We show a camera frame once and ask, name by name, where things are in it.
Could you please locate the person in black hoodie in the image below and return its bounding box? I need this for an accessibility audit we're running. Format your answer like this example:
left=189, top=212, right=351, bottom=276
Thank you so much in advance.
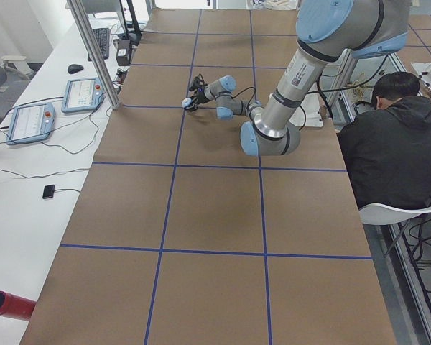
left=337, top=72, right=431, bottom=209

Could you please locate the near teach pendant tablet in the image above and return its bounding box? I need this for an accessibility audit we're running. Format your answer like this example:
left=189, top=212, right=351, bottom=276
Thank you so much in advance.
left=6, top=103, right=55, bottom=145

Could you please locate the black computer mouse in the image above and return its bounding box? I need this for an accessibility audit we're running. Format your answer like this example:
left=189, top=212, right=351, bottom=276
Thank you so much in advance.
left=67, top=64, right=84, bottom=75

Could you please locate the white chair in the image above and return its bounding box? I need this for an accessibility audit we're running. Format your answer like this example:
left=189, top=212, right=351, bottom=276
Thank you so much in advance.
left=358, top=201, right=431, bottom=258

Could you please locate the far teach pendant tablet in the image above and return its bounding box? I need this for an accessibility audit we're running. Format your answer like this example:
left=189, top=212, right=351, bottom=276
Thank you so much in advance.
left=61, top=78, right=105, bottom=114

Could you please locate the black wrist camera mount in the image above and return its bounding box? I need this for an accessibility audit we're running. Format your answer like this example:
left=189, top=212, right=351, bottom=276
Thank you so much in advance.
left=188, top=73, right=207, bottom=92

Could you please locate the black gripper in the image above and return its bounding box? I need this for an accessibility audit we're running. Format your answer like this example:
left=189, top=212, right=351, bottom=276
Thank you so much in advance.
left=185, top=88, right=209, bottom=111

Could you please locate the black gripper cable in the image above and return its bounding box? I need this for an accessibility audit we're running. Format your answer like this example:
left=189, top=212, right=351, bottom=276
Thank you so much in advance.
left=233, top=53, right=389, bottom=130

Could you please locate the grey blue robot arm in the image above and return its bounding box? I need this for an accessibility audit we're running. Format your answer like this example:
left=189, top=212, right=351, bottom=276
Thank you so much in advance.
left=182, top=0, right=410, bottom=156

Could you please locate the black keyboard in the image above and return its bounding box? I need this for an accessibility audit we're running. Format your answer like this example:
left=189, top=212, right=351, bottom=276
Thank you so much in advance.
left=93, top=27, right=111, bottom=60

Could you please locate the teach pendant tablet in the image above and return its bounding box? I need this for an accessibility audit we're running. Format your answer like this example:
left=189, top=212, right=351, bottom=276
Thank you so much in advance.
left=6, top=103, right=55, bottom=145
left=61, top=78, right=105, bottom=114

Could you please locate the aluminium vertical post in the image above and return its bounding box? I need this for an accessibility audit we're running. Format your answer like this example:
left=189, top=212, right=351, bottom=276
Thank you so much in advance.
left=67, top=0, right=120, bottom=110

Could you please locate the black power adapter box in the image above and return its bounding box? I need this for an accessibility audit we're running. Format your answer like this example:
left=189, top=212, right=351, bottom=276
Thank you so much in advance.
left=116, top=40, right=132, bottom=66

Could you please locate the black monitor stand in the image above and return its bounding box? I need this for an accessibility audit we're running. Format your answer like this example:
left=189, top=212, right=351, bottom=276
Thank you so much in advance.
left=120, top=0, right=142, bottom=46

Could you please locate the red cylinder tube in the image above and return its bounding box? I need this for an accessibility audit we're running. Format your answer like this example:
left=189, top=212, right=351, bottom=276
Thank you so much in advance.
left=0, top=291, right=36, bottom=321

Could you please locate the small black puck device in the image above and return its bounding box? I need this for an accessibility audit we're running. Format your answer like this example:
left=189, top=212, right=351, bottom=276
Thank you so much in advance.
left=42, top=184, right=55, bottom=200

